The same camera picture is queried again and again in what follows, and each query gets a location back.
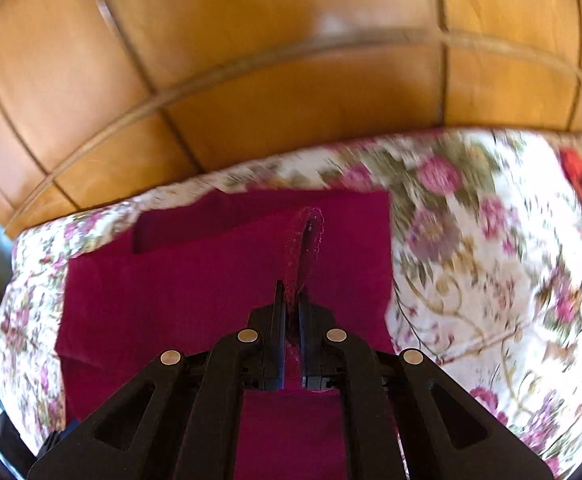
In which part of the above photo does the magenta knit garment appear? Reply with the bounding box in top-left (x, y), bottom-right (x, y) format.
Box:
top-left (56, 188), bottom-right (393, 479)

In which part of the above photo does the floral bedspread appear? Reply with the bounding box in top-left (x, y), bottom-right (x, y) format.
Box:
top-left (0, 130), bottom-right (582, 479)

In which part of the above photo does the wooden wardrobe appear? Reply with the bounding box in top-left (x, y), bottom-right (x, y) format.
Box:
top-left (0, 0), bottom-right (582, 236)

